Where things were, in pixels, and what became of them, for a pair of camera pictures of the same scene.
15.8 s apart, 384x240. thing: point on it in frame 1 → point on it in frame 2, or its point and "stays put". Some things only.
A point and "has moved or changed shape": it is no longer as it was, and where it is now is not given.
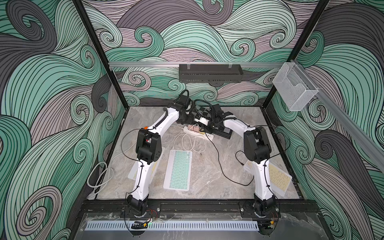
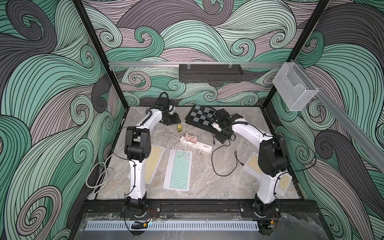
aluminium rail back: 195,63 stays put
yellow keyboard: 280,179 stays put
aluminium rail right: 375,150 stays put
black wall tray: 210,73 stays put
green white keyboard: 178,172 stays put
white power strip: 206,136 → 194,142
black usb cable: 236,159 has moved or changed shape
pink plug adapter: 196,128 → 194,139
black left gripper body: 187,119 → 171,119
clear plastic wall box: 295,88 stays put
